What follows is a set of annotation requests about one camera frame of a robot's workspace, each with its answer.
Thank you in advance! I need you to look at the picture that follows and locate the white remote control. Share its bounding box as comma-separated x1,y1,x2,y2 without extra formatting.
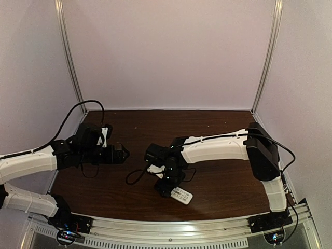
171,187,193,205

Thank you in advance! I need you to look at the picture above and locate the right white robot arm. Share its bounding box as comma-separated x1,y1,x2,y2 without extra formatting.
144,122,287,213

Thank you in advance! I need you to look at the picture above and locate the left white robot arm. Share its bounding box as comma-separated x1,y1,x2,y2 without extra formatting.
1,123,130,218

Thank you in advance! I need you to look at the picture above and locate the right black cable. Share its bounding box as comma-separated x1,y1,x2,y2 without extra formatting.
126,129,296,186

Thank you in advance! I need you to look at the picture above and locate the black cable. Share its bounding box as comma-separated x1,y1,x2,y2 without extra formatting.
0,101,105,159
126,129,296,186

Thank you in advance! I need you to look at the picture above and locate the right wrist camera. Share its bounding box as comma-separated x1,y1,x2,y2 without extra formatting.
147,165,165,179

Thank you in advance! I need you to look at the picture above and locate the left black cable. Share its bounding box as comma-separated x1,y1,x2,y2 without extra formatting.
0,101,105,159

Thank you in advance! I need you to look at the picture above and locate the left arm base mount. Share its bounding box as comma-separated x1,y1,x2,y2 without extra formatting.
48,211,93,233

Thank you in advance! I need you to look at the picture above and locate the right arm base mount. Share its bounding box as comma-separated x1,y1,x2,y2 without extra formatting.
248,209,293,233

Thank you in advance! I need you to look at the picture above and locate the aluminium front rail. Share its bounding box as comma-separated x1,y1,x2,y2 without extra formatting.
19,203,322,248

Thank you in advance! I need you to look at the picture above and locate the left aluminium frame post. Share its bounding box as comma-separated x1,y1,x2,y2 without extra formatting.
54,0,84,102

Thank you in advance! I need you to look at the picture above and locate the aluminium frame post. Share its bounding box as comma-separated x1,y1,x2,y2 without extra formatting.
54,0,84,102
251,0,283,115

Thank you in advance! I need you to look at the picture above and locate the right aluminium frame post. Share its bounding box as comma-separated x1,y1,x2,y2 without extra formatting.
251,0,283,115

